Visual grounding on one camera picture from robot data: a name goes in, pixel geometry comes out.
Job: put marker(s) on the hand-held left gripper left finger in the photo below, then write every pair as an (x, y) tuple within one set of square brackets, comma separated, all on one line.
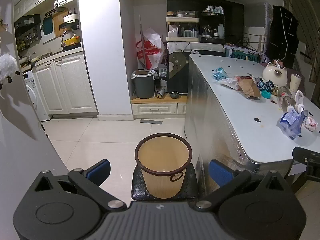
[(99, 172)]

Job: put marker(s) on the dish rack with yellow bowl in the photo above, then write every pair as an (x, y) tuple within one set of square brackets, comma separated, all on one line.
[(71, 41)]

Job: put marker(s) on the white lower kitchen cabinets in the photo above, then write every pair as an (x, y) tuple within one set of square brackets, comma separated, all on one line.
[(67, 85)]

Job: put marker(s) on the white plastic bottle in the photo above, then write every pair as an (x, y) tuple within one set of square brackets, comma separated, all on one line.
[(220, 31)]

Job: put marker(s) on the wooden stick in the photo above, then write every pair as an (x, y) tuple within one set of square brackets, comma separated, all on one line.
[(141, 35)]

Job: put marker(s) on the teal letter sign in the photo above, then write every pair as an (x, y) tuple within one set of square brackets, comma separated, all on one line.
[(243, 56)]

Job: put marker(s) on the grey flat board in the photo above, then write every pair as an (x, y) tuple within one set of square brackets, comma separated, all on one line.
[(151, 122)]

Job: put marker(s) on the small clear water bottle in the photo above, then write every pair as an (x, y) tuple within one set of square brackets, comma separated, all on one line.
[(163, 74)]

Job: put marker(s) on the white cat shaped ceramic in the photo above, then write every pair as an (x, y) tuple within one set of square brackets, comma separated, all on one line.
[(271, 76)]

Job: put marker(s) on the wooden cutting board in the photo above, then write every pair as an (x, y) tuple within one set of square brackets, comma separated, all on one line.
[(60, 20)]

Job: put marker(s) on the silver figurine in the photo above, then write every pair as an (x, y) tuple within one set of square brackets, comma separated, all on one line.
[(276, 63)]

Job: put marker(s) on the clear plastic bag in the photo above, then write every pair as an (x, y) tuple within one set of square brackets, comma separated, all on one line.
[(230, 82)]

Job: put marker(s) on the white fluffy magnet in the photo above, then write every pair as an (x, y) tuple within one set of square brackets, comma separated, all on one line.
[(7, 65)]

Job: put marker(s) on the crumpled red white paper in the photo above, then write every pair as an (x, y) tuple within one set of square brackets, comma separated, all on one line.
[(310, 123)]

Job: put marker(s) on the crushed blue can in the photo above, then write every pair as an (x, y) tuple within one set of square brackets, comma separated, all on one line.
[(265, 84)]

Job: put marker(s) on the bear print cloth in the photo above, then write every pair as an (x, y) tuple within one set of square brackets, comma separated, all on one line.
[(177, 62)]

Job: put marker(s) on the red white plastic bag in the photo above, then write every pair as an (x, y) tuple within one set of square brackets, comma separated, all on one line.
[(150, 52)]

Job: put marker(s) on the cream storage organizer shelf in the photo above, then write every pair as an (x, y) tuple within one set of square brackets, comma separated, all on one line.
[(182, 31)]

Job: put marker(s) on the white metal angle rack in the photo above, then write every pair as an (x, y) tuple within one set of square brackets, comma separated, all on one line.
[(266, 30)]

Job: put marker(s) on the white drawer base cabinet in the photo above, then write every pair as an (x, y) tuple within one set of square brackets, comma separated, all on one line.
[(155, 108)]

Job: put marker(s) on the black range hood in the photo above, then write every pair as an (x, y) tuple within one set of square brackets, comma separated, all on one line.
[(27, 21)]

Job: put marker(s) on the white kitchen appliance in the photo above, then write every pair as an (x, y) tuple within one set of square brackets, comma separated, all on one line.
[(70, 20)]

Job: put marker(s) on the teal cutting board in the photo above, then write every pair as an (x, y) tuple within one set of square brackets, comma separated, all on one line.
[(47, 26)]

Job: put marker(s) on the spray can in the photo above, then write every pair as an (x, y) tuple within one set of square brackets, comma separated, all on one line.
[(160, 93)]

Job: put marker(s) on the black round object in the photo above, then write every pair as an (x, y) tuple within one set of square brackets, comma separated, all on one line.
[(174, 95)]

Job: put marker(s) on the black jacket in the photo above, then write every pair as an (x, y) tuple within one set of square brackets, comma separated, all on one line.
[(282, 37)]

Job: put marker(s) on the small white plastic bag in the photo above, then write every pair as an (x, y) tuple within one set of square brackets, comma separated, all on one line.
[(299, 100)]

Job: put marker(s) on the brown paper bag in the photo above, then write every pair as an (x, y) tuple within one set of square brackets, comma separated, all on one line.
[(248, 88)]

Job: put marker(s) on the black rack with bottles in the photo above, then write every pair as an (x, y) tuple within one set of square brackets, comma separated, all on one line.
[(212, 27)]

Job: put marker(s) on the blue white packaging bag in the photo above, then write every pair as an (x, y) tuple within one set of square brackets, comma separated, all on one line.
[(291, 125)]

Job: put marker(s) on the white refrigerator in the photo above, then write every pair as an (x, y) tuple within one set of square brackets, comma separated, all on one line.
[(17, 142)]

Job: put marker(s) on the cream cup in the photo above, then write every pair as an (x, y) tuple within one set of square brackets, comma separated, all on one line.
[(295, 83)]

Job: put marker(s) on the silver sided table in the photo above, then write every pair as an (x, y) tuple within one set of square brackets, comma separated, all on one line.
[(207, 120)]

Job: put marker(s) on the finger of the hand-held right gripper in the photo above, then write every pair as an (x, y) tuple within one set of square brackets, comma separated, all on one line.
[(308, 156)]

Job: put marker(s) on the teal lid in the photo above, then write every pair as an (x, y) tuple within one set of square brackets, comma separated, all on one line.
[(265, 94)]

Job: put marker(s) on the beige wastebasket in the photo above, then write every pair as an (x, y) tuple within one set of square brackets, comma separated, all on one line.
[(162, 160)]

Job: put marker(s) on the light blue wrapper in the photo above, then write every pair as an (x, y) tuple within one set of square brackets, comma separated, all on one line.
[(220, 73)]

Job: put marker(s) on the grey waste bin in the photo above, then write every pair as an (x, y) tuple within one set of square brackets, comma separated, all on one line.
[(145, 87)]

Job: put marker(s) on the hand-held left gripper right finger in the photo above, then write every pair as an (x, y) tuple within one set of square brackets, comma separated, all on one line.
[(220, 173)]

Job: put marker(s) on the white washing machine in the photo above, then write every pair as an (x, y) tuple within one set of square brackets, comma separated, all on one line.
[(35, 97)]

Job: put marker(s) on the clear plastic bottle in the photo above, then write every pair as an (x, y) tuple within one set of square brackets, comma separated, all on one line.
[(286, 100)]

